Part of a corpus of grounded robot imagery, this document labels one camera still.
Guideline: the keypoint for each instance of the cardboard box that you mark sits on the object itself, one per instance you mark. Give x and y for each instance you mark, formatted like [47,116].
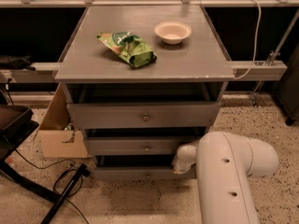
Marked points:
[58,136]

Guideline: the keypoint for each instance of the black bag on rail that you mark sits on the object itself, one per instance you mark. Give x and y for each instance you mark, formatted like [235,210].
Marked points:
[16,63]

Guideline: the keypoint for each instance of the green snack bag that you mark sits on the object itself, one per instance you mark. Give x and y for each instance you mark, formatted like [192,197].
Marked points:
[129,47]

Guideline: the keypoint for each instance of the metal frame railing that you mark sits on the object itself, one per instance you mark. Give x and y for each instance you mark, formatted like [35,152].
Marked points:
[19,19]

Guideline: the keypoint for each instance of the grey top drawer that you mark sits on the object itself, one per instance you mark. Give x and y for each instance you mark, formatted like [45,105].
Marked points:
[150,115]

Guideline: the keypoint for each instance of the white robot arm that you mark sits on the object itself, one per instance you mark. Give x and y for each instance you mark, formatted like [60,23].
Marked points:
[224,162]

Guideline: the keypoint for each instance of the grey drawer cabinet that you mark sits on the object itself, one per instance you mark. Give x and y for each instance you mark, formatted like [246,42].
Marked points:
[141,82]

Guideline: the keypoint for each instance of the grey bottom drawer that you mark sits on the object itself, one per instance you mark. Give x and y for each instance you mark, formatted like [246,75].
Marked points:
[138,167]

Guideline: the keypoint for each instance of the black cabinet at right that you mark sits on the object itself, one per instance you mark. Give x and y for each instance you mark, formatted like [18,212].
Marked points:
[287,90]

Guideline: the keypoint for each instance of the grey middle drawer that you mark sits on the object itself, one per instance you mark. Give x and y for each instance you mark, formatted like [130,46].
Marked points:
[136,146]

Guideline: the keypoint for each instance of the white paper bowl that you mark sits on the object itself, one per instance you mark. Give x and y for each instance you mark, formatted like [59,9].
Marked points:
[172,32]

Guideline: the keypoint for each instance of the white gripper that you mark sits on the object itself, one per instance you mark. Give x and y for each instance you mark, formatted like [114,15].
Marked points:
[186,157]

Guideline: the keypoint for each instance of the grey drawer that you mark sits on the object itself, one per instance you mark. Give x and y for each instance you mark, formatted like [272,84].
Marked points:
[138,167]
[150,115]
[136,146]

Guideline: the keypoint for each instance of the black chair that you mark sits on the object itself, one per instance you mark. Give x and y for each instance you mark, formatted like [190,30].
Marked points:
[16,125]

